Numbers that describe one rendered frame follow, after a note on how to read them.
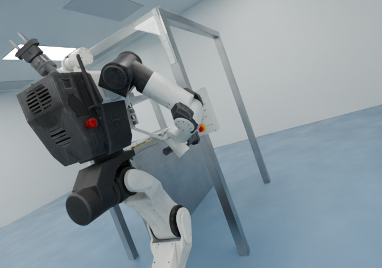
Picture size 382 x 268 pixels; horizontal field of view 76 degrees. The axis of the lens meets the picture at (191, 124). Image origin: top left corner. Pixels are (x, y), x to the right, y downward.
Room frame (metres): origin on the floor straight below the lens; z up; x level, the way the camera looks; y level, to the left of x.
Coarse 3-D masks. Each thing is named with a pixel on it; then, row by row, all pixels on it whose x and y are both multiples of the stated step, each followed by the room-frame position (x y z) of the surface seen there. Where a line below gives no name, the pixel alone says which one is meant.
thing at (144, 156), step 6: (156, 144) 2.18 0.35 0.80; (162, 144) 2.26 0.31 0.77; (144, 150) 2.02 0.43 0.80; (150, 150) 2.08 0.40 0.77; (156, 150) 2.15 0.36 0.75; (162, 150) 2.22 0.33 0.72; (138, 156) 1.93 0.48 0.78; (144, 156) 1.99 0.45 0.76; (150, 156) 2.06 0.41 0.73; (132, 162) 1.89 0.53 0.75; (138, 162) 1.91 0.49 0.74; (144, 162) 1.97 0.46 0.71
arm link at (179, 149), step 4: (168, 140) 1.10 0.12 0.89; (172, 140) 1.10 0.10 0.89; (176, 140) 1.10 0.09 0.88; (188, 140) 1.16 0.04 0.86; (168, 144) 1.11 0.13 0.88; (172, 144) 1.10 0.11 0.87; (176, 144) 1.09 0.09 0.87; (180, 144) 1.09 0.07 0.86; (184, 144) 1.10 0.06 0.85; (188, 144) 1.16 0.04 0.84; (164, 148) 1.12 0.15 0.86; (168, 148) 1.12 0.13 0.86; (172, 148) 1.10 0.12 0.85; (176, 148) 1.09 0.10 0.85; (180, 148) 1.09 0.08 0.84; (184, 148) 1.09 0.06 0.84; (188, 148) 1.10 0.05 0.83; (164, 152) 1.12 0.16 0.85; (168, 152) 1.11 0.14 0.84; (176, 152) 1.10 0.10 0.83; (180, 152) 1.09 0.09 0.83; (184, 152) 1.08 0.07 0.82; (180, 156) 1.09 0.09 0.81
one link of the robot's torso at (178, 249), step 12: (180, 216) 1.07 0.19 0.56; (180, 228) 1.05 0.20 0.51; (156, 240) 1.14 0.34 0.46; (168, 240) 1.13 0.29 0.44; (180, 240) 1.04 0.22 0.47; (156, 252) 1.06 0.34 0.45; (168, 252) 1.03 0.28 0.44; (180, 252) 1.02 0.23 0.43; (156, 264) 1.02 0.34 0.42; (168, 264) 0.99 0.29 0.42; (180, 264) 1.02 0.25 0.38
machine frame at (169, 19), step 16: (176, 16) 1.67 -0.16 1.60; (208, 32) 2.19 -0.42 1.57; (176, 48) 1.52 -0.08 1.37; (224, 48) 2.50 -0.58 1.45; (176, 64) 1.48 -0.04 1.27; (224, 64) 2.48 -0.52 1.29; (176, 80) 1.50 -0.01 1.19; (240, 96) 2.49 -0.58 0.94; (160, 112) 2.93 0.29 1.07; (240, 112) 2.48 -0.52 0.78; (160, 128) 2.93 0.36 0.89; (208, 144) 1.48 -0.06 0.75; (256, 144) 2.46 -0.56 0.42; (208, 160) 1.49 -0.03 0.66; (256, 160) 2.48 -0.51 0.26; (224, 192) 1.48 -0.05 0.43; (112, 208) 1.93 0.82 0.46; (224, 208) 1.50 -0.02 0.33; (240, 224) 1.52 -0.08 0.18; (128, 240) 1.94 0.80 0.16; (240, 240) 1.48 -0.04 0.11; (128, 256) 1.94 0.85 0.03
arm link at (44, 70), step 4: (44, 64) 1.18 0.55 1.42; (48, 64) 1.16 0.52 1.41; (52, 64) 1.20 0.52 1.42; (40, 68) 1.17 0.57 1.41; (44, 68) 1.16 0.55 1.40; (48, 68) 1.16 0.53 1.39; (52, 68) 1.16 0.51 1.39; (56, 68) 1.22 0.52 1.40; (60, 68) 1.23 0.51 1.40; (40, 72) 1.18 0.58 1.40; (44, 72) 1.18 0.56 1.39; (48, 72) 1.17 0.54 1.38; (56, 72) 1.17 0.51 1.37; (60, 72) 1.21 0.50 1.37; (64, 72) 1.22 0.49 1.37; (44, 76) 1.21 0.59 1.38
